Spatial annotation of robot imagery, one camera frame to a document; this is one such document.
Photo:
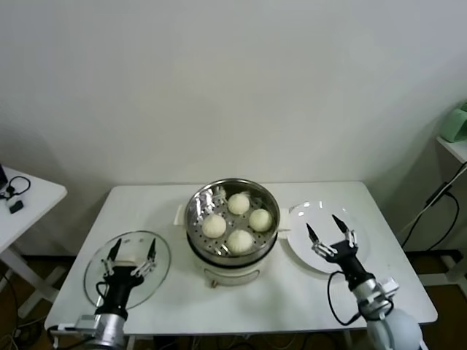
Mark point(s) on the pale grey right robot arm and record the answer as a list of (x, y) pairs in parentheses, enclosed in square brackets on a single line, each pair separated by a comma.
[(386, 321)]

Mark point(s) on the dark blue device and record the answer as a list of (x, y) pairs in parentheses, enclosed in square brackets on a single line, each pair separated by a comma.
[(3, 175)]

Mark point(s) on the white side table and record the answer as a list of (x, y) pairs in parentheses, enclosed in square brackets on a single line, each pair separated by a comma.
[(40, 197)]

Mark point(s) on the white steamed baozi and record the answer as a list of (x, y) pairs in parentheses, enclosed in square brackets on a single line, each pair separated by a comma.
[(214, 226), (239, 241), (260, 220), (239, 203)]

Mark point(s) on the white round plate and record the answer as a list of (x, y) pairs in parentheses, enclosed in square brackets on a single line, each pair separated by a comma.
[(299, 218)]

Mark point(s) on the small black device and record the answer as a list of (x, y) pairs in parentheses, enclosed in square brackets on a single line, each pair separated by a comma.
[(17, 207)]

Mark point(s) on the stainless steel steamer basket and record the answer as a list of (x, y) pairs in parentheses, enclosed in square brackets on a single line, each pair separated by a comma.
[(197, 208)]

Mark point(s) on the round glass pot lid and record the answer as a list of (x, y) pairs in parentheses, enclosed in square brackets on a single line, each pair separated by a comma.
[(162, 255)]

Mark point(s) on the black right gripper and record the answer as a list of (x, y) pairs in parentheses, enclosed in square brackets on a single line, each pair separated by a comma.
[(346, 262)]

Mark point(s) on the steel steamer pot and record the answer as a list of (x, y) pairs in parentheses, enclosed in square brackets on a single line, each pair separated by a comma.
[(226, 271)]

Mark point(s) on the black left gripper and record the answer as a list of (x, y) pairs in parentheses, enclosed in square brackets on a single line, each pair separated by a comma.
[(122, 282)]

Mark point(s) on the pale green box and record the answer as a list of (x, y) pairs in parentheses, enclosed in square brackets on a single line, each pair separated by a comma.
[(456, 125)]

